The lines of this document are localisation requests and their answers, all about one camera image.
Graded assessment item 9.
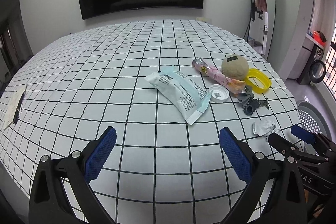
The white paper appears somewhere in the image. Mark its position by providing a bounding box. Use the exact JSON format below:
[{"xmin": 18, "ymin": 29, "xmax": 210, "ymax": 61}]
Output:
[{"xmin": 252, "ymin": 119, "xmax": 281, "ymax": 136}]

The tall standing mirror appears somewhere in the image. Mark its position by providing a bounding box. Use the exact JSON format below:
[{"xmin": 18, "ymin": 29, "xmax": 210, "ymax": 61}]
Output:
[{"xmin": 244, "ymin": 0, "xmax": 277, "ymax": 60}]

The window grille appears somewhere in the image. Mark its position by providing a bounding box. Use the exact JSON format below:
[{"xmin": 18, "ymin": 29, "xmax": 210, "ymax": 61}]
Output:
[{"xmin": 324, "ymin": 27, "xmax": 336, "ymax": 101}]

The dark washing machine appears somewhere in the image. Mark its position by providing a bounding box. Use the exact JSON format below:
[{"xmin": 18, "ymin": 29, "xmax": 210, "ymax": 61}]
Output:
[{"xmin": 298, "ymin": 44, "xmax": 327, "ymax": 86}]

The grey hair claw clip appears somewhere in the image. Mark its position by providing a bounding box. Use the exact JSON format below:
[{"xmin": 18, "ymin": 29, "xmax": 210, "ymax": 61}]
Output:
[{"xmin": 238, "ymin": 85, "xmax": 270, "ymax": 116}]

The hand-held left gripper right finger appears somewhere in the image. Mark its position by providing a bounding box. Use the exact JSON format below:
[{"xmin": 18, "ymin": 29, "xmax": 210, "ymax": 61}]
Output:
[{"xmin": 219, "ymin": 127, "xmax": 309, "ymax": 224}]

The yellow plastic ring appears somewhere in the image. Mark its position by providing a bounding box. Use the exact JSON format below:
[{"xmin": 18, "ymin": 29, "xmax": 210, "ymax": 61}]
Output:
[{"xmin": 245, "ymin": 68, "xmax": 272, "ymax": 94}]

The white grid-pattern bed sheet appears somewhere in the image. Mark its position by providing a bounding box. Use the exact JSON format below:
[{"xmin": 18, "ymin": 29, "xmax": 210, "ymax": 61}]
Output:
[{"xmin": 0, "ymin": 20, "xmax": 300, "ymax": 224}]

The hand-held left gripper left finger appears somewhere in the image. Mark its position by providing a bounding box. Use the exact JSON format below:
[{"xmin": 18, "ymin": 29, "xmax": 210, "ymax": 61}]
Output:
[{"xmin": 28, "ymin": 126, "xmax": 117, "ymax": 224}]

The orange bag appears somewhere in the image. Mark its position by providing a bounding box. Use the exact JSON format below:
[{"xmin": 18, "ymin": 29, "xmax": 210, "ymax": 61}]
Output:
[{"xmin": 314, "ymin": 30, "xmax": 327, "ymax": 43}]

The black pen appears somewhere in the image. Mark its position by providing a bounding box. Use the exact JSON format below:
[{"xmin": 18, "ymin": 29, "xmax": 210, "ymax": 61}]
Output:
[{"xmin": 13, "ymin": 91, "xmax": 25, "ymax": 125}]

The white paper notebook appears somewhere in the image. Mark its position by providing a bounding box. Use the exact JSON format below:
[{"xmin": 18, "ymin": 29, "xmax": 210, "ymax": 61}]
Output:
[{"xmin": 3, "ymin": 85, "xmax": 27, "ymax": 130}]

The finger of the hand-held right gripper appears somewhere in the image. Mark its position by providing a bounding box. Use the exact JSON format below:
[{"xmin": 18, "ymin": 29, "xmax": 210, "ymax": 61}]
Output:
[
  {"xmin": 268, "ymin": 132, "xmax": 326, "ymax": 164},
  {"xmin": 291, "ymin": 124, "xmax": 336, "ymax": 159}
]

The white round lid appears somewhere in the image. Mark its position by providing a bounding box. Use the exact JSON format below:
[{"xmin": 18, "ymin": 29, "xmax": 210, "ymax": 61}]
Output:
[{"xmin": 209, "ymin": 84, "xmax": 230, "ymax": 103}]

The beige plush ball keychain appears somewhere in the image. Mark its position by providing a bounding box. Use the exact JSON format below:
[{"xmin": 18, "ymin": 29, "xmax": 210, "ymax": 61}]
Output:
[{"xmin": 221, "ymin": 54, "xmax": 249, "ymax": 81}]

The white and teal plastic packet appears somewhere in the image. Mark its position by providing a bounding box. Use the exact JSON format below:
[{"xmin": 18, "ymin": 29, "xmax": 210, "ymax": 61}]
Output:
[{"xmin": 145, "ymin": 67, "xmax": 214, "ymax": 125}]

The grey perforated basket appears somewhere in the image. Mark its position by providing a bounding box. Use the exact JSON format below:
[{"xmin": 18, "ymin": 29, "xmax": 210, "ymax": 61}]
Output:
[{"xmin": 297, "ymin": 101, "xmax": 332, "ymax": 151}]

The pink snack wrapper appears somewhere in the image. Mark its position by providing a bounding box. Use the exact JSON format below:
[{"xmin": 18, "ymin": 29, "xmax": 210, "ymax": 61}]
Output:
[{"xmin": 192, "ymin": 57, "xmax": 247, "ymax": 95}]

